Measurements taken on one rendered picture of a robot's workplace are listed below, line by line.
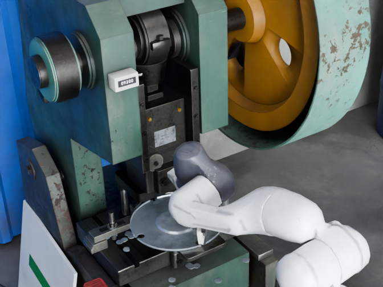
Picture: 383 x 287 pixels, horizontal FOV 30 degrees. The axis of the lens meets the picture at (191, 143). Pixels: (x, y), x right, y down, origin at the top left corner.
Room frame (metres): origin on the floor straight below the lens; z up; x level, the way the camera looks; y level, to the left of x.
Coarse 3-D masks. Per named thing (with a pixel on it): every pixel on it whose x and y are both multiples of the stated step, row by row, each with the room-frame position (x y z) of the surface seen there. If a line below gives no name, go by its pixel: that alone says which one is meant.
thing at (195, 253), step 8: (216, 240) 1.69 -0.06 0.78; (224, 240) 1.69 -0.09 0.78; (200, 248) 1.65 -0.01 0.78; (208, 248) 1.65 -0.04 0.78; (216, 248) 1.66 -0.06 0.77; (176, 256) 1.72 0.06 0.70; (184, 256) 1.62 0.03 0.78; (192, 256) 1.62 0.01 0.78; (200, 256) 1.63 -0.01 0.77; (176, 264) 1.72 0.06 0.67; (184, 264) 1.74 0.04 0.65
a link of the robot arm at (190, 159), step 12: (192, 144) 1.56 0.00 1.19; (180, 156) 1.53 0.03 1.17; (192, 156) 1.52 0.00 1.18; (204, 156) 1.53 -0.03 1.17; (180, 168) 1.53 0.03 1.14; (192, 168) 1.52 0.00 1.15; (204, 168) 1.50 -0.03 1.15; (216, 168) 1.51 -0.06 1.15; (228, 168) 1.53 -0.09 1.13; (180, 180) 1.54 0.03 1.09; (216, 180) 1.48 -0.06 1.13; (228, 180) 1.49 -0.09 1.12; (228, 192) 1.48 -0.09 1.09
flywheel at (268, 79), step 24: (240, 0) 2.07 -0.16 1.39; (264, 0) 2.02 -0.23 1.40; (288, 0) 1.93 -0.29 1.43; (312, 0) 1.79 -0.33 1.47; (264, 24) 2.02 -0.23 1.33; (288, 24) 1.93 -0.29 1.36; (312, 24) 1.79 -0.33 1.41; (264, 48) 2.02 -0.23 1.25; (312, 48) 1.78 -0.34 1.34; (240, 72) 2.12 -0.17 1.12; (264, 72) 2.01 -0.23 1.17; (288, 72) 1.92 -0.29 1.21; (312, 72) 1.78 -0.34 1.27; (240, 96) 2.11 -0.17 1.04; (264, 96) 2.01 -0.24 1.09; (288, 96) 1.91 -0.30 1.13; (312, 96) 1.79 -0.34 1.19; (240, 120) 2.06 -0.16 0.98; (264, 120) 1.95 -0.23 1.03; (288, 120) 1.86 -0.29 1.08
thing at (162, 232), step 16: (144, 208) 1.86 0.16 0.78; (160, 208) 1.86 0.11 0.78; (144, 224) 1.78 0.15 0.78; (160, 224) 1.77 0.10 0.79; (176, 224) 1.76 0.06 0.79; (144, 240) 1.70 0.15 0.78; (160, 240) 1.70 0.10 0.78; (176, 240) 1.69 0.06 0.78; (192, 240) 1.69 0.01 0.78; (208, 240) 1.69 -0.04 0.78
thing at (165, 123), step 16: (160, 96) 1.87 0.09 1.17; (176, 96) 1.87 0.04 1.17; (160, 112) 1.82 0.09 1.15; (176, 112) 1.85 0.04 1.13; (160, 128) 1.82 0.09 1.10; (176, 128) 1.85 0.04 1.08; (160, 144) 1.81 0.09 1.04; (176, 144) 1.84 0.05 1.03; (160, 160) 1.80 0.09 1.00; (128, 176) 1.88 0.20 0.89; (144, 176) 1.79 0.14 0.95; (160, 176) 1.78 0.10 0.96; (160, 192) 1.78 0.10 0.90
